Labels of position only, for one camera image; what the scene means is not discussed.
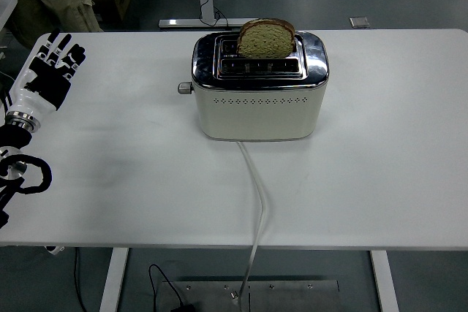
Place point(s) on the brown cardboard box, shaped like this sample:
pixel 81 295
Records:
pixel 113 1

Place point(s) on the grey floor socket plate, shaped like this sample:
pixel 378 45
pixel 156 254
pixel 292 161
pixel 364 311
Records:
pixel 359 22

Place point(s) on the person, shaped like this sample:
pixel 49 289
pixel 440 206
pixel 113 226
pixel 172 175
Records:
pixel 55 1

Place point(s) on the cream chrome two-slot toaster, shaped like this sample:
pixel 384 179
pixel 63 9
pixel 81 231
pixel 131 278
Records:
pixel 256 114

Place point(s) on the small metal cylinder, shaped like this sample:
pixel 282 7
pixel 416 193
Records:
pixel 234 294

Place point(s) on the small white black object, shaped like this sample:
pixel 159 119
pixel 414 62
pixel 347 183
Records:
pixel 55 250

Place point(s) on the grey toaster lever knob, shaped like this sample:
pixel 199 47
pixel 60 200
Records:
pixel 184 88

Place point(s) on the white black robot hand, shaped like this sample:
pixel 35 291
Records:
pixel 47 85

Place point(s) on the white table leg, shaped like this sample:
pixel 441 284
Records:
pixel 113 279
pixel 384 282

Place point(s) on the grey metal plate with screws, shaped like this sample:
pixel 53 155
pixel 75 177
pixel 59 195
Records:
pixel 292 295

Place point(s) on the brown bread slice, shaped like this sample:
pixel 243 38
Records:
pixel 265 41

